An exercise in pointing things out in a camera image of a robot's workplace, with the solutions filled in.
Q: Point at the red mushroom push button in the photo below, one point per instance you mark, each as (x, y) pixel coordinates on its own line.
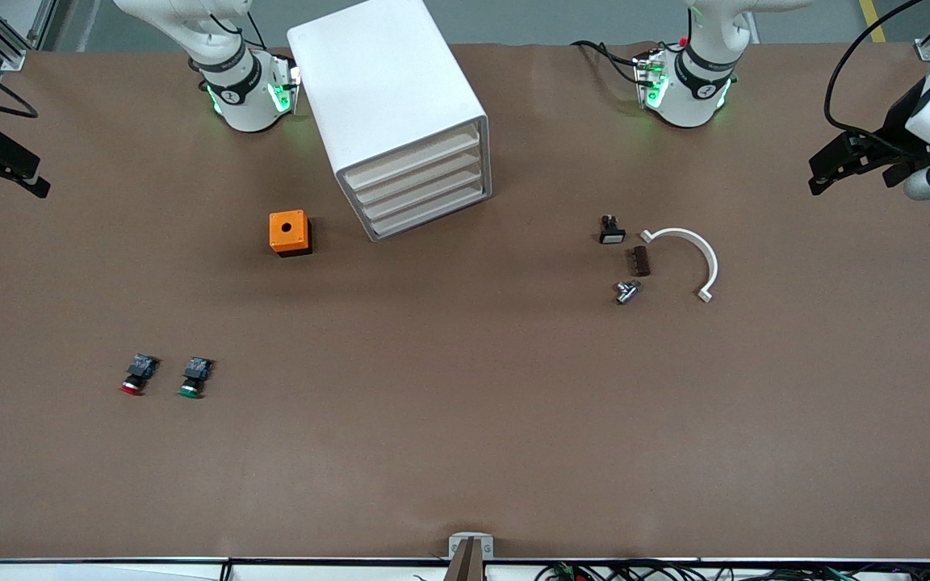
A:
(138, 375)

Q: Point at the white highest cabinet drawer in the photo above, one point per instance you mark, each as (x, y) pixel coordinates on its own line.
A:
(416, 155)

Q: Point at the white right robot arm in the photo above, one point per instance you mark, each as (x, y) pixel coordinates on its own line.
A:
(247, 105)

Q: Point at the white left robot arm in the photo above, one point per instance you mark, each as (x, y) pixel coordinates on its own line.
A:
(695, 105)

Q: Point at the green mushroom push button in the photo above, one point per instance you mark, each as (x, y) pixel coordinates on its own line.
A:
(193, 378)

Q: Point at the white curved plastic clamp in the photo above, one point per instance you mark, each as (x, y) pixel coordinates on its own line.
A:
(695, 242)

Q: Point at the brown terminal block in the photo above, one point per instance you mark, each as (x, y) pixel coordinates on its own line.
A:
(637, 261)

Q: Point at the silver metal fitting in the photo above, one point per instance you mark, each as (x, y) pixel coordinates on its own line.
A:
(626, 291)

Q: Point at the black switch with white face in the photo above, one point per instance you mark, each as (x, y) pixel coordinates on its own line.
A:
(611, 231)

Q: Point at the orange button enclosure box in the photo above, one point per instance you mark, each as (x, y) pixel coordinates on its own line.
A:
(287, 230)

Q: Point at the white table edge rail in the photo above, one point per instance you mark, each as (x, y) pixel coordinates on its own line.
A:
(110, 571)

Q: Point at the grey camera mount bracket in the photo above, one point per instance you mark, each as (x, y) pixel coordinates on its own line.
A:
(471, 553)

